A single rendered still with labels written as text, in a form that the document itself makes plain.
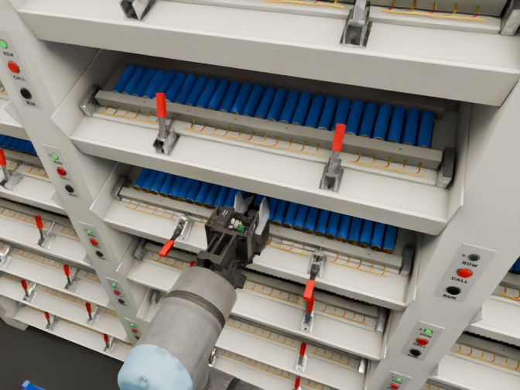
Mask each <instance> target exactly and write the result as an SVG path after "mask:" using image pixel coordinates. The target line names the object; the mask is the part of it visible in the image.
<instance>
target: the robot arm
mask: <svg viewBox="0 0 520 390"><path fill-rule="evenodd" d="M254 201H255V195H252V196H250V197H248V198H246V199H243V196H242V194H241V191H238V192H237V194H236V196H235V199H234V207H230V206H227V205H224V207H223V209H221V204H218V205H217V206H216V208H215V209H214V211H213V213H212V214H211V215H210V217H209V219H208V220H207V222H206V224H205V225H204V227H205V232H206V237H207V249H206V251H201V250H200V252H199V254H198V256H197V262H195V263H194V264H193V266H192V267H188V268H185V269H184V270H183V271H182V272H181V274H180V276H179V277H178V279H177V280H176V282H175V283H174V285H173V287H172V288H171V289H169V290H168V292H167V293H168V294H167V296H166V298H165V299H164V300H163V302H162V304H161V305H160V307H159V308H158V310H157V311H156V313H155V315H154V317H153V318H152V319H151V321H150V323H149V325H148V326H147V327H146V329H145V331H144V332H143V334H142V336H141V337H140V338H139V340H138V342H137V343H136V345H135V346H134V348H132V349H131V350H130V351H129V352H128V354H127V356H126V358H125V362H124V364H123V366H122V367H121V370H120V371H119V373H118V386H119V388H120V389H121V390H265V389H263V388H260V387H258V386H256V385H253V384H251V383H249V382H246V381H243V380H241V379H240V378H236V377H235V376H233V375H230V374H228V373H226V372H224V371H221V370H219V369H216V368H214V367H211V366H210V365H209V361H208V360H209V357H210V355H211V353H212V351H213V349H214V346H215V344H216V343H217V340H218V338H219V336H220V334H221V331H222V330H223V328H224V325H225V324H226V322H227V320H228V317H229V315H230V313H231V311H232V309H233V307H234V305H235V303H236V300H237V293H236V292H235V289H237V288H238V289H243V288H244V285H245V281H246V278H247V276H246V275H243V274H242V273H241V271H238V267H239V266H241V267H244V268H245V267H246V265H249V264H252V263H253V258H254V257H255V256H256V255H257V256H260V255H261V253H262V251H263V249H264V248H265V247H266V245H267V244H268V242H269V211H270V207H269V202H268V200H267V198H265V197H264V198H263V200H262V202H261V206H260V209H259V211H258V212H257V215H256V217H255V219H254V218H251V217H247V216H248V212H249V211H250V210H251V209H252V208H253V203H254ZM216 212H217V216H216V218H215V219H214V221H213V223H212V224H211V223H210V220H211V219H212V217H213V216H214V215H215V213H216Z"/></svg>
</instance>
